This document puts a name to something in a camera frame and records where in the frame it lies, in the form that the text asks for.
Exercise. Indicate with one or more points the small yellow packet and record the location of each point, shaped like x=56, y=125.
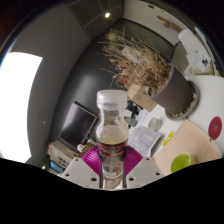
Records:
x=168, y=138

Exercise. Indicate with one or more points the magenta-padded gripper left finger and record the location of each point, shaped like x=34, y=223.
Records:
x=78, y=170

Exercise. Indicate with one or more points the white papers stack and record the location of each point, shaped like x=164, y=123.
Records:
x=198, y=60

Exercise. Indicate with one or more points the clear plastic drink bottle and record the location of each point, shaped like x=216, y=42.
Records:
x=111, y=136

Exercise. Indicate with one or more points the flat round red coaster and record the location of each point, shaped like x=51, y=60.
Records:
x=215, y=128

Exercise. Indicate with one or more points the dried plant in grey pot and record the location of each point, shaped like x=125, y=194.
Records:
x=173, y=90

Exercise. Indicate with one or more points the small white round container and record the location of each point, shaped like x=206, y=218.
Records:
x=155, y=124

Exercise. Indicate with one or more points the yellow-green mug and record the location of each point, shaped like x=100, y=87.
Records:
x=181, y=161

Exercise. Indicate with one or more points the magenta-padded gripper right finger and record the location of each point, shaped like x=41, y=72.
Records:
x=146, y=170

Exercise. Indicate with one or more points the long ceiling light strip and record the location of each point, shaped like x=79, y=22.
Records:
x=18, y=106

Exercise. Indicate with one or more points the light wooden drawing board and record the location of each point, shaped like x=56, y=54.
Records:
x=186, y=140

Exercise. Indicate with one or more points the white plastic chair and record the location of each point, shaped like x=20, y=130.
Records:
x=191, y=41

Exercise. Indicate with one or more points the grey pot saucer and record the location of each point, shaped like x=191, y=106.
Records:
x=196, y=98

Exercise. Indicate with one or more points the brown cardboard box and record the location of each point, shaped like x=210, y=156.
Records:
x=141, y=96

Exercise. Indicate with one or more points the black wall screen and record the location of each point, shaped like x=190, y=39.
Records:
x=78, y=125

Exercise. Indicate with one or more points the wooden figure on wall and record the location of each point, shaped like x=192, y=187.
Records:
x=170, y=24

